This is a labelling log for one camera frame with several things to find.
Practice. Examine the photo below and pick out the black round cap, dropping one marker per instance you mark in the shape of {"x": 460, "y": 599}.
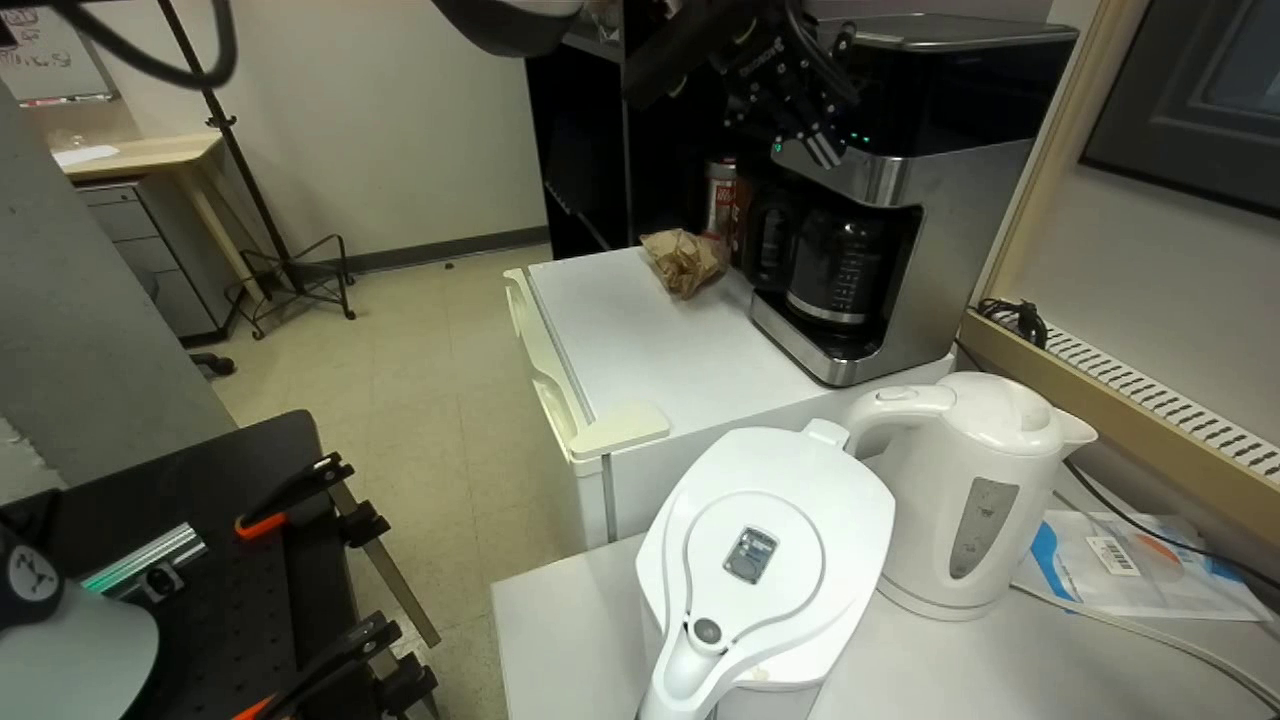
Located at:
{"x": 25, "y": 575}

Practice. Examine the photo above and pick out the blue and white plastic package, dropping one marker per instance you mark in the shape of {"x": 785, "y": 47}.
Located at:
{"x": 1132, "y": 564}

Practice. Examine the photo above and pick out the white wall poster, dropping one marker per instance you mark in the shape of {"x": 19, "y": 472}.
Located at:
{"x": 47, "y": 62}

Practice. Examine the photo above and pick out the white water filter pitcher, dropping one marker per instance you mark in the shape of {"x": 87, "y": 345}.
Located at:
{"x": 761, "y": 564}

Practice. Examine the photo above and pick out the grey filing cabinet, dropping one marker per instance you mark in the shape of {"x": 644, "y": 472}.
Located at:
{"x": 160, "y": 260}

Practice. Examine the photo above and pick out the black clamp with orange tip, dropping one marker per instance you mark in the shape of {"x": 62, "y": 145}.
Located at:
{"x": 333, "y": 667}
{"x": 297, "y": 496}

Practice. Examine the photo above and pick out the green and silver tool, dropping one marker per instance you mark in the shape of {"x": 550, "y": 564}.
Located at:
{"x": 144, "y": 561}

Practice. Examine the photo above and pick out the dark framed window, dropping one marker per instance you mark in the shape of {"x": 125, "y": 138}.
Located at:
{"x": 1192, "y": 93}

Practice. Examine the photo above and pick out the light wooden desk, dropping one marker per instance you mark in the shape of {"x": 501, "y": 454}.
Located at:
{"x": 142, "y": 159}

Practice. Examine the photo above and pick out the white radiator vent grille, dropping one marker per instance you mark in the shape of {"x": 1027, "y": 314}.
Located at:
{"x": 1174, "y": 401}

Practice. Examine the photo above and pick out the black object on floor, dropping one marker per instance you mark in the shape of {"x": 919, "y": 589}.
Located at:
{"x": 212, "y": 361}

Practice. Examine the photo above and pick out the white mini fridge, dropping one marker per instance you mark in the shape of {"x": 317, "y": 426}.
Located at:
{"x": 665, "y": 372}

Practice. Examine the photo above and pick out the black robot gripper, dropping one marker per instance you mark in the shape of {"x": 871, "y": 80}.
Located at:
{"x": 785, "y": 64}

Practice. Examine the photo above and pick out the black and steel coffee maker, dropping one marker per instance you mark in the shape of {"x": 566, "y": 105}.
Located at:
{"x": 907, "y": 201}

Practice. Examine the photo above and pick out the glass coffee carafe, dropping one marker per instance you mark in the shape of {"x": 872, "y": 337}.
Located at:
{"x": 835, "y": 266}

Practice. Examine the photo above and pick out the grey partition panel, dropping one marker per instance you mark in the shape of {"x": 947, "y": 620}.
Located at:
{"x": 80, "y": 321}

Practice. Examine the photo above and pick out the black perforated work table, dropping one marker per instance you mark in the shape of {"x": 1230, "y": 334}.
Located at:
{"x": 225, "y": 602}

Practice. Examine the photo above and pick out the grey round lamp shade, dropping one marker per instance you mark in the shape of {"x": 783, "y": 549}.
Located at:
{"x": 74, "y": 663}

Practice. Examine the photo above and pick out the black tripod stand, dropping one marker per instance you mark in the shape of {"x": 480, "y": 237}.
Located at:
{"x": 254, "y": 201}

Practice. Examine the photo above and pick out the white electric kettle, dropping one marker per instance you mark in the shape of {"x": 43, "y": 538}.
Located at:
{"x": 975, "y": 494}

